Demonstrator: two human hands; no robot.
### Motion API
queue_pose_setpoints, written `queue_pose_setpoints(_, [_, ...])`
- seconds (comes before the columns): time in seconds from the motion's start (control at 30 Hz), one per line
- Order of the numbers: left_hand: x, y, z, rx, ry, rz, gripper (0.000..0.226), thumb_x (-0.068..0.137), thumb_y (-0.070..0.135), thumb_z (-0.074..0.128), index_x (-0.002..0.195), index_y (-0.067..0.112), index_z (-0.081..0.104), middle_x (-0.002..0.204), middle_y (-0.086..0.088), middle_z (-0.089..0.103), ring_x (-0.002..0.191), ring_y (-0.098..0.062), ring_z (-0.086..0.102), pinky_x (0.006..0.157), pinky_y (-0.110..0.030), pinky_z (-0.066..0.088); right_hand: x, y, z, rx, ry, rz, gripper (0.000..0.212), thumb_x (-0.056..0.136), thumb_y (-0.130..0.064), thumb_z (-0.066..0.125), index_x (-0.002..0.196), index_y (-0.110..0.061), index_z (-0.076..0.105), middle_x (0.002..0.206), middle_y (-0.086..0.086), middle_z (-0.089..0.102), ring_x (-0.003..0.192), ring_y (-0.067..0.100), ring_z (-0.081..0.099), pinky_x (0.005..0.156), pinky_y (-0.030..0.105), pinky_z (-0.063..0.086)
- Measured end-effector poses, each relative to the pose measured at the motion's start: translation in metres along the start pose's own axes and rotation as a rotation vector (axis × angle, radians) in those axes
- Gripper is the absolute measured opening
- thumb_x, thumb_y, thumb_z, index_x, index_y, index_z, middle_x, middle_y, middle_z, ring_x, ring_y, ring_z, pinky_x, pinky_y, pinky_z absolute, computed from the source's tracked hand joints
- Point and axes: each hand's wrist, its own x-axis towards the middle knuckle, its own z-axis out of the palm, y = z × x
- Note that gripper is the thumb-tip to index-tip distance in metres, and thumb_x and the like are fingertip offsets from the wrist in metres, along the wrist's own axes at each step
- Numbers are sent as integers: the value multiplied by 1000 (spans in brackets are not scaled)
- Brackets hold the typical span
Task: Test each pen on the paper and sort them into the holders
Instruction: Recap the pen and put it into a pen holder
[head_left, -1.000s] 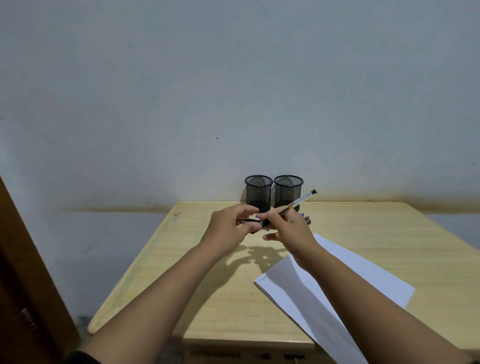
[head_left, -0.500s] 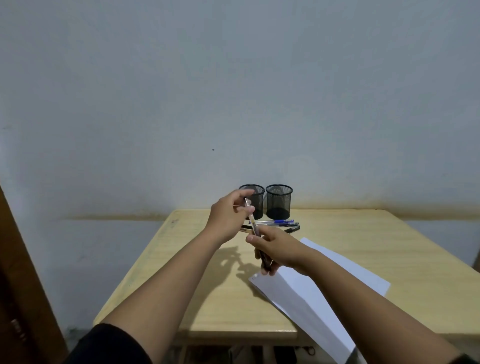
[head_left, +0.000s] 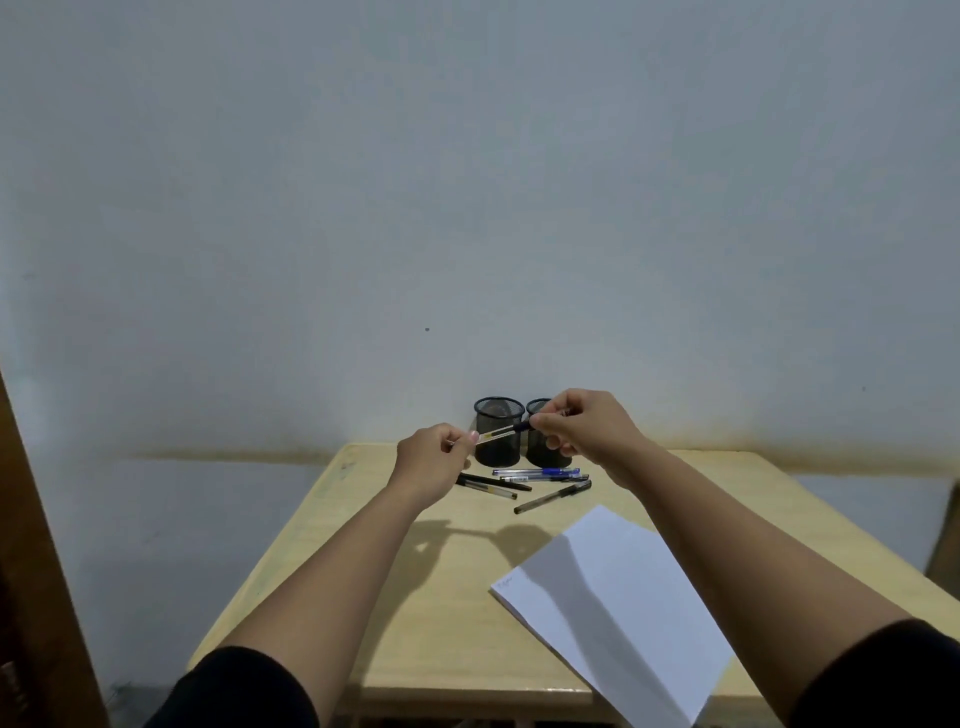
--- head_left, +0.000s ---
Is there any person's right hand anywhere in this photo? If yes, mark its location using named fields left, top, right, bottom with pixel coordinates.
left=528, top=387, right=654, bottom=489

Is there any person's left hand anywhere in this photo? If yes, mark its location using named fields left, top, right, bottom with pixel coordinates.
left=386, top=422, right=480, bottom=513

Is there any black mesh pen cup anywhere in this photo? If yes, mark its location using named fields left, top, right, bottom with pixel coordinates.
left=473, top=396, right=527, bottom=469
left=524, top=398, right=575, bottom=470

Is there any clear black gel pen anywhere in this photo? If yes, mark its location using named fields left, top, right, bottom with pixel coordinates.
left=455, top=476, right=519, bottom=502
left=474, top=421, right=535, bottom=444

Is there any smoky grey translucent pen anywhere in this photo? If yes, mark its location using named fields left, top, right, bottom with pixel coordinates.
left=512, top=479, right=593, bottom=516

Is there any matte black pen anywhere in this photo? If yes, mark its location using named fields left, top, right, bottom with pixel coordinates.
left=458, top=471, right=533, bottom=493

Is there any white paper sheet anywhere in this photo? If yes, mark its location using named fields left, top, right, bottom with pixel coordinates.
left=489, top=504, right=736, bottom=728

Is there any person's right forearm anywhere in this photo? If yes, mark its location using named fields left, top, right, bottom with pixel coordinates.
left=618, top=446, right=913, bottom=725

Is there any person's left forearm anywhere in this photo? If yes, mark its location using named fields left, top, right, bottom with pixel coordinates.
left=217, top=483, right=433, bottom=725

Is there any person's right black sleeve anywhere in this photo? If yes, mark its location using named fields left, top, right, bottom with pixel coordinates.
left=787, top=618, right=960, bottom=728

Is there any brown wooden door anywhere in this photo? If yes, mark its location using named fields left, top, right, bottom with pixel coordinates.
left=0, top=371, right=110, bottom=728

